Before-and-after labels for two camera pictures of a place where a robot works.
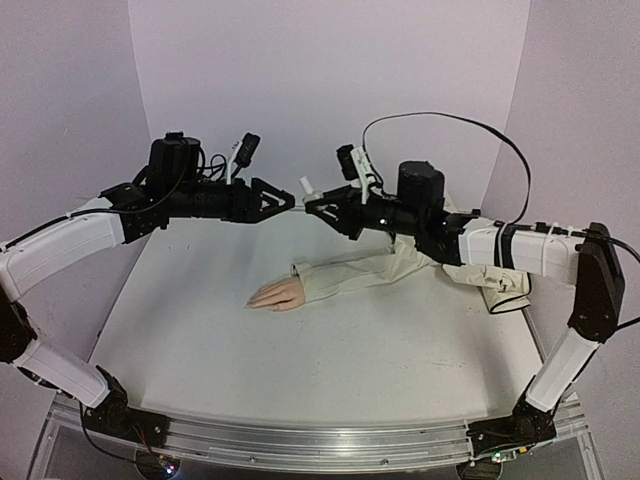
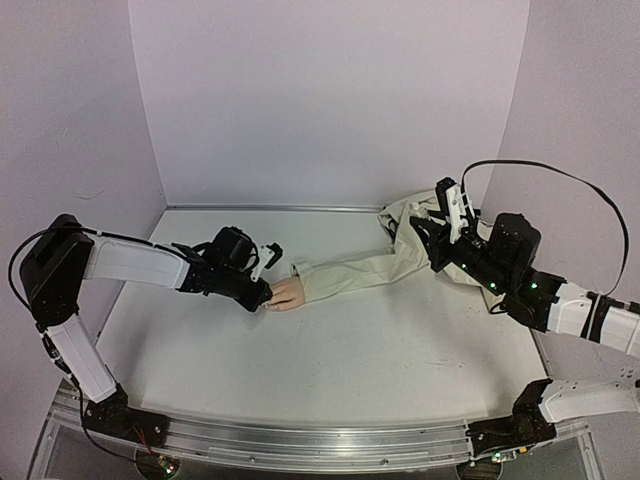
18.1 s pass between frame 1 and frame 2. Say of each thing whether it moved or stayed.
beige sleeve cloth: stayed
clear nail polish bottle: moved
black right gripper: moved
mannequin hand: stayed
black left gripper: moved
